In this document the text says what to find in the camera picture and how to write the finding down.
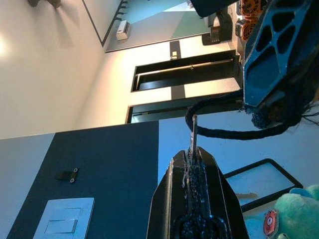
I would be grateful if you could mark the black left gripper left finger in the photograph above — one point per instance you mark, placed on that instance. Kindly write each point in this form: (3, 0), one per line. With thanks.
(164, 199)

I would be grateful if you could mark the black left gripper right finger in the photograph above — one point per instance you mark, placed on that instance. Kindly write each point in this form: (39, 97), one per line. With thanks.
(220, 199)

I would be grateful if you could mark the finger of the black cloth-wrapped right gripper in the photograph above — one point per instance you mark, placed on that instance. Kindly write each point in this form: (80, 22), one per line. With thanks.
(304, 74)

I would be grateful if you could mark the finger of the black lattice right gripper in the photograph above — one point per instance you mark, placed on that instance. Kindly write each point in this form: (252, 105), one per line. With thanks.
(264, 74)

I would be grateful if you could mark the orange round toy tag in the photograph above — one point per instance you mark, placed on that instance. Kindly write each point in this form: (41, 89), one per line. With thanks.
(270, 222)

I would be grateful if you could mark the teal plush toy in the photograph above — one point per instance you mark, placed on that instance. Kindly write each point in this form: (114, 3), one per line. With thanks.
(296, 214)

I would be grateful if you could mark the dark grey wall panel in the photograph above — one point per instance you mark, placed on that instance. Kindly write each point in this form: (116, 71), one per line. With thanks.
(112, 169)

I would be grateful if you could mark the black picture frame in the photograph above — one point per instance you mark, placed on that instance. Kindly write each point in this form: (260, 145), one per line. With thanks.
(286, 174)

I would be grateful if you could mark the black door frame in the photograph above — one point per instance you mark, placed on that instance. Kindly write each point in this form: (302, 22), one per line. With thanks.
(159, 109)
(189, 64)

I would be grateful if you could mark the small black wall hook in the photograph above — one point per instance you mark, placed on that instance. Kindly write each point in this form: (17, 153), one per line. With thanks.
(67, 175)

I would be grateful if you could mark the white light switch plate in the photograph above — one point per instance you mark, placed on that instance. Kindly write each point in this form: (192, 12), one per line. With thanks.
(66, 219)

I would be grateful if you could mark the white wall air conditioner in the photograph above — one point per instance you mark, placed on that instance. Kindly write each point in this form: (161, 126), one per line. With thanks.
(123, 31)

